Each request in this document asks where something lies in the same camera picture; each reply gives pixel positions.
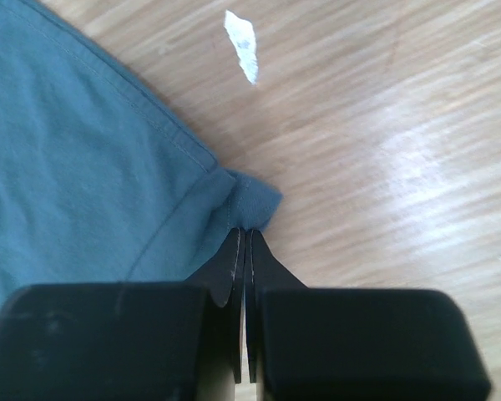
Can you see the teal blue t-shirt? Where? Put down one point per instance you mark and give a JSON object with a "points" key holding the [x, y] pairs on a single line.
{"points": [[99, 181]]}

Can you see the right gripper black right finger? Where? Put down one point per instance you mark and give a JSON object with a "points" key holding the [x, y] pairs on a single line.
{"points": [[308, 343]]}

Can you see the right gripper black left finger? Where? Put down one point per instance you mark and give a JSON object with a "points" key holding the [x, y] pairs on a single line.
{"points": [[128, 340]]}

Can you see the white paper scrap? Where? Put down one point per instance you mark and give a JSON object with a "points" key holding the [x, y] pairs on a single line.
{"points": [[243, 38]]}

